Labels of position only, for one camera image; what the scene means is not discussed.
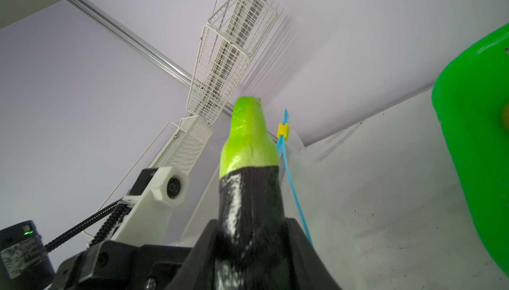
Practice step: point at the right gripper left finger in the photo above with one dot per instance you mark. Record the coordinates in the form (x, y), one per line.
(197, 271)

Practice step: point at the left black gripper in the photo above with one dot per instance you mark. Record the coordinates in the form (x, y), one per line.
(114, 265)

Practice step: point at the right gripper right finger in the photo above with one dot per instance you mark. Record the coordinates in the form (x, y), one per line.
(307, 271)

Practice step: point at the dark toy eggplant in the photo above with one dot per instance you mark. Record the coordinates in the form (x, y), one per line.
(252, 248)

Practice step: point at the clear zip bag blue zipper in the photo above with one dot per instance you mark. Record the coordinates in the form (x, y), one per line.
(311, 195)

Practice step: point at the green plastic basket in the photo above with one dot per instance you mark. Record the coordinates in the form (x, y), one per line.
(469, 97)

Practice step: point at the yellow toy lemon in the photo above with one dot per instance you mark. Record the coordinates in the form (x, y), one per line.
(505, 117)

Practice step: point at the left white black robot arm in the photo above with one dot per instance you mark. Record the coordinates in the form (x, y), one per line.
(25, 264)

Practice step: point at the white mesh upper shelf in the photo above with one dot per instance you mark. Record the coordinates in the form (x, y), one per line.
(183, 145)

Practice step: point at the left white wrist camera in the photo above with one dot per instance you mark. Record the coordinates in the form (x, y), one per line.
(152, 199)

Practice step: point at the white wire wall basket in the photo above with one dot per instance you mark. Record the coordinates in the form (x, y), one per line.
(230, 39)

